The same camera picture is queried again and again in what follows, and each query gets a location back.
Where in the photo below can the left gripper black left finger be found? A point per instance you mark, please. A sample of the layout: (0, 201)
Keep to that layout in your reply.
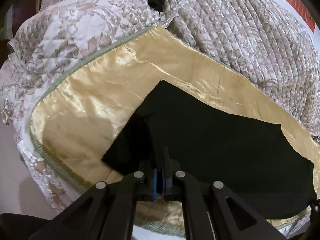
(105, 211)

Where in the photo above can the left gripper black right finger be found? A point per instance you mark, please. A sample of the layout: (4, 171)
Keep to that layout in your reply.
(212, 211)

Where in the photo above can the gold satin bedspread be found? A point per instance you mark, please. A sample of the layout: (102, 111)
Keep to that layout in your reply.
(80, 115)

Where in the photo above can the black pants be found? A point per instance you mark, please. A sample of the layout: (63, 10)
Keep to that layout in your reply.
(252, 157)

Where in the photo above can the beige floral quilted comforter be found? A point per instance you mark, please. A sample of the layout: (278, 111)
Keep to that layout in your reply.
(259, 39)

